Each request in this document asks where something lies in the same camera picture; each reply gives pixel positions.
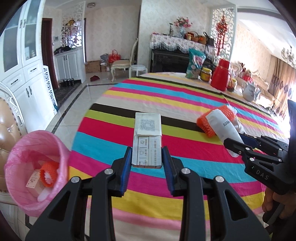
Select white foam block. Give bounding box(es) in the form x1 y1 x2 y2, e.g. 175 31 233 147
37 187 53 202

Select white paper pouch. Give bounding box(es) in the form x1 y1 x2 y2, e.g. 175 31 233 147
216 123 244 144

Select orange foam net small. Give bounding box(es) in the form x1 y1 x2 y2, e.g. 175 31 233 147
197 105 237 138

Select white carton box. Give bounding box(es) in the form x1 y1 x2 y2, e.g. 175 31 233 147
132 113 162 169

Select beige cardboard box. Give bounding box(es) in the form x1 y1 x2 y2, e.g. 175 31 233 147
26 169 45 197

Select orange foam net large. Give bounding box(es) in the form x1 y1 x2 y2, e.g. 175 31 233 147
40 161 59 187

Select pink lined trash bin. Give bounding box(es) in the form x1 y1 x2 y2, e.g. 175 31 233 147
4 131 70 217

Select person's right hand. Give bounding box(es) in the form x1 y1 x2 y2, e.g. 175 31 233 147
262 188 296 219

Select white plastic bag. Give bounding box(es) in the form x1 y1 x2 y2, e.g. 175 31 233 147
232 117 245 134

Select white carved sofa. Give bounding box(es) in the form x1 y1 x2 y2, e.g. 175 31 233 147
230 62 275 108

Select white porcelain teapot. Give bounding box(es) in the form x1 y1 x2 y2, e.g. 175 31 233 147
242 82 261 102

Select striped colourful tablecloth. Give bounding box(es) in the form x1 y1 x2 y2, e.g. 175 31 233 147
69 73 287 240

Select glass jar dark contents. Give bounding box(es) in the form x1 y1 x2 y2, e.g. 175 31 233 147
227 78 237 92

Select red thermos jug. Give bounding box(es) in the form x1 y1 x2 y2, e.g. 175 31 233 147
210 59 230 91

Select ornate leather dining chair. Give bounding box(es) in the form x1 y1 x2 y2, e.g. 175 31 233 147
0 83 27 205

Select yellow lid jar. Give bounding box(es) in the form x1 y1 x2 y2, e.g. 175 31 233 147
200 67 212 82

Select teal snack bag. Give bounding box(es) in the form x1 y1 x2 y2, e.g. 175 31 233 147
186 48 206 79

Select black handbag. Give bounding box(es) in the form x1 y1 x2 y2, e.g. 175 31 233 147
203 32 215 47

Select red Chinese knot ornament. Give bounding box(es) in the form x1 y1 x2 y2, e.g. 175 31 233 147
216 14 228 56

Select black piano with lace cover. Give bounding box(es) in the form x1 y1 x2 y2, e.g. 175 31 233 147
149 34 216 73

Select blue white patterned panel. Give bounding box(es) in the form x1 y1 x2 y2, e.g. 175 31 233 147
43 65 58 114

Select white shoe cabinet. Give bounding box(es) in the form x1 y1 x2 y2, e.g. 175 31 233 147
54 47 86 83

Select cardboard box on floor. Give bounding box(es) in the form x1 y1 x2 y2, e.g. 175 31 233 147
85 60 101 73

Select white glass door cabinet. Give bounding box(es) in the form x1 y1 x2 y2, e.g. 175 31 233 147
1 0 56 133

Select white round stool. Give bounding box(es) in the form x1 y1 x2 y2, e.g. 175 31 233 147
129 65 148 78

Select pink flower vase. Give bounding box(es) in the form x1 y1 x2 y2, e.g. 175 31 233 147
174 16 192 39

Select cream side chair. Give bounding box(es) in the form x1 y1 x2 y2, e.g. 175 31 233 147
110 38 138 82

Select red handbag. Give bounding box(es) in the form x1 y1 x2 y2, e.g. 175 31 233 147
108 49 121 64

